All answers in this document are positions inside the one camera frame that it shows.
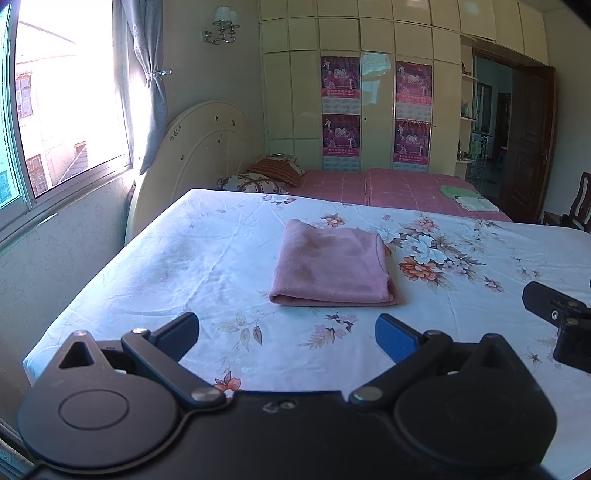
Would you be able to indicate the purple wall poster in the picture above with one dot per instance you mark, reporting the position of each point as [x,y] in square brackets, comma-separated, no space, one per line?
[412,138]
[340,76]
[341,136]
[413,81]

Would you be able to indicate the floral bed sheet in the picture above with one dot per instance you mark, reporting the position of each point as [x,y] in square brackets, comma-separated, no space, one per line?
[184,258]

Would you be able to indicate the dark wooden chair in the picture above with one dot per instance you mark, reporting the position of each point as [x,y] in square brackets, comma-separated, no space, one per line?
[581,203]

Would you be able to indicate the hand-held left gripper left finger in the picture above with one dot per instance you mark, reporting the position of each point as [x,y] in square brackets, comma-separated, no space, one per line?
[182,328]

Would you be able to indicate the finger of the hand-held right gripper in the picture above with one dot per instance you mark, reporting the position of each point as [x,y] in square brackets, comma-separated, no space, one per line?
[547,302]

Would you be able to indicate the dark wooden door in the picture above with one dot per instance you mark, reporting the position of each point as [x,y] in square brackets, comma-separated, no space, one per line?
[528,147]

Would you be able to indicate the curtain tieback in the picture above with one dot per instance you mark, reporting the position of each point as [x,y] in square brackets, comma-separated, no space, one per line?
[159,73]

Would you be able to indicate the wall lamp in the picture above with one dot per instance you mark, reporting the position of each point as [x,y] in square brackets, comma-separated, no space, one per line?
[224,25]

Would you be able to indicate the green folded cloth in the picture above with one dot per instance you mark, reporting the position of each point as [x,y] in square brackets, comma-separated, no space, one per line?
[456,191]

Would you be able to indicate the grey curtain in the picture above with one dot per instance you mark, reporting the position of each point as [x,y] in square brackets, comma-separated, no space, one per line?
[147,115]

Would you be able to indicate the brown striped pillow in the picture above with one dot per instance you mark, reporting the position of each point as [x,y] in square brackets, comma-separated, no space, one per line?
[277,170]

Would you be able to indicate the cream wardrobe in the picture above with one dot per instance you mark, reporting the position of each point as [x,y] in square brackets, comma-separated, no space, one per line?
[291,92]

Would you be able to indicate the window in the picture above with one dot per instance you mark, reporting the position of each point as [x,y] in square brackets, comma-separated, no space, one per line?
[60,92]

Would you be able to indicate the pink checked bed sheet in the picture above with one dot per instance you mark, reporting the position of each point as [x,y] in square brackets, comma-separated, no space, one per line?
[392,189]

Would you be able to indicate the cream round headboard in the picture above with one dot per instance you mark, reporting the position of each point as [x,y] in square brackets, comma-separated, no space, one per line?
[198,147]

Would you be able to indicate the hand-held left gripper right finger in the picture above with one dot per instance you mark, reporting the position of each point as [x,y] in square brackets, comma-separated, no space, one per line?
[395,334]

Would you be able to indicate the white folded cloth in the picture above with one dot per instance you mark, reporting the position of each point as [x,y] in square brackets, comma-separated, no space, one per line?
[478,204]

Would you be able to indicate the pink sweater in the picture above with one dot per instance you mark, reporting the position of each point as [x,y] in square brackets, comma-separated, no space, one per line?
[332,263]

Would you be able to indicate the floral patterned pillow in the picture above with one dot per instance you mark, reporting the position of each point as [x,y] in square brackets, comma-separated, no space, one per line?
[251,183]

